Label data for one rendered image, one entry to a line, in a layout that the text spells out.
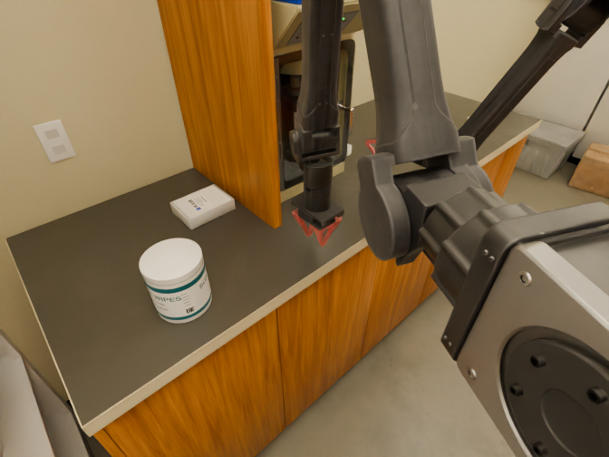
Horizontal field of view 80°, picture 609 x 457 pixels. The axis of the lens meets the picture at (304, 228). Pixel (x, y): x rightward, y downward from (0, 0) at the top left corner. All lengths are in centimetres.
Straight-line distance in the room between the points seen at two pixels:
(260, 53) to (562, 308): 77
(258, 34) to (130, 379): 75
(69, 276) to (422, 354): 156
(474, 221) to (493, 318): 6
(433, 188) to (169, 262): 63
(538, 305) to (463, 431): 167
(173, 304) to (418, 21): 70
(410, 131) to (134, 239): 95
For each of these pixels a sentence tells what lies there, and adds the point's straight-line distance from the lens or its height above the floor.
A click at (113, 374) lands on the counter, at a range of 88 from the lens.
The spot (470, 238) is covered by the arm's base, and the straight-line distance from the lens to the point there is 26.
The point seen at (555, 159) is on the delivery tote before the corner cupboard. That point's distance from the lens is 361.
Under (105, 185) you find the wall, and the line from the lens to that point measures 139.
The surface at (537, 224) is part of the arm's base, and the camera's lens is 24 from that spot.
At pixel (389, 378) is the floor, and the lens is 190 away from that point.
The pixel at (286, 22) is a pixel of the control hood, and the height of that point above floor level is 148.
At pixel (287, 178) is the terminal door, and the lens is 115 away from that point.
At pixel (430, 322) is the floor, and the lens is 213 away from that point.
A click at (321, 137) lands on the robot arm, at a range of 66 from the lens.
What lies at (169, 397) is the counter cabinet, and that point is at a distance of 98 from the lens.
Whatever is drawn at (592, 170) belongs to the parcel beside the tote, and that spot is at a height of 18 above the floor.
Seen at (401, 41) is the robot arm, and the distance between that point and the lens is 34.
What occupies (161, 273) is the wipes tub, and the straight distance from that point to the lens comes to 81.
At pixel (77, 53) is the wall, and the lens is 126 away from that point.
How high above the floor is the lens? 164
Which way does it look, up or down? 40 degrees down
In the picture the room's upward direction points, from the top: straight up
